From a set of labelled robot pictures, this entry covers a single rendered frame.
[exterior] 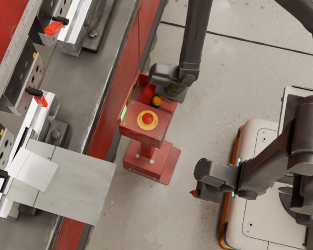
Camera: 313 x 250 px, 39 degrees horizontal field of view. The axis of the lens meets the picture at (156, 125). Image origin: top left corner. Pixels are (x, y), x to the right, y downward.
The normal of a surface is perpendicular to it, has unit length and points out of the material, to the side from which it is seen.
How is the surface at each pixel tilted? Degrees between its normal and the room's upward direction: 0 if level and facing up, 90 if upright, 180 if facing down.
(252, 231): 0
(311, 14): 72
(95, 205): 0
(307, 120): 37
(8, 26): 90
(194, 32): 78
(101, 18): 0
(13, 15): 90
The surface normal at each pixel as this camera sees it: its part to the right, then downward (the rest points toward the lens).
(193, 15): -0.11, 0.87
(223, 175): 0.40, -0.19
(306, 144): -0.48, -0.37
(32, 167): 0.04, -0.29
